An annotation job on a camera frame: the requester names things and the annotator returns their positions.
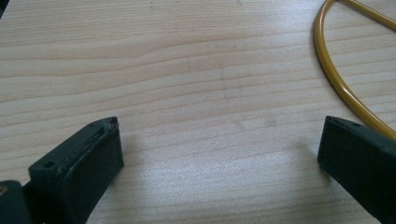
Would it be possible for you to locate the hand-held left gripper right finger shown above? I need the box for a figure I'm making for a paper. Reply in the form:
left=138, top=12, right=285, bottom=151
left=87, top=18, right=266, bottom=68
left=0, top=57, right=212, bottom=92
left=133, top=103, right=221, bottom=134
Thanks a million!
left=317, top=115, right=396, bottom=224

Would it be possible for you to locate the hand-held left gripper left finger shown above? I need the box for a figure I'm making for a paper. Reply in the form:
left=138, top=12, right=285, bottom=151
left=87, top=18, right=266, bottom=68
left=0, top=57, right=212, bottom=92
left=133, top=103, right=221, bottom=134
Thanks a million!
left=23, top=116, right=125, bottom=224

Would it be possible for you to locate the yellow cable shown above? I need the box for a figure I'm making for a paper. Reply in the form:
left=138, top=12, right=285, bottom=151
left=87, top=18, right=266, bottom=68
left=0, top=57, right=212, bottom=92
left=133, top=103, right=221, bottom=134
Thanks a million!
left=313, top=0, right=396, bottom=142

